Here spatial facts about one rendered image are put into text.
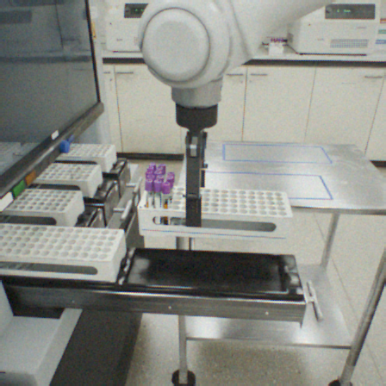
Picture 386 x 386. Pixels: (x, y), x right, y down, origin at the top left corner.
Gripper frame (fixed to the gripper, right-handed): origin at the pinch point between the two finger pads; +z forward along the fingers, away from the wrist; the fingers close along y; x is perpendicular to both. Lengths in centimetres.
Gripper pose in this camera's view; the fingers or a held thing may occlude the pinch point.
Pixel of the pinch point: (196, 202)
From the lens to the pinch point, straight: 71.9
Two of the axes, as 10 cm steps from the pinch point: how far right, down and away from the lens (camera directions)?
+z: 0.0, 8.7, 5.0
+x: -10.0, -0.5, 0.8
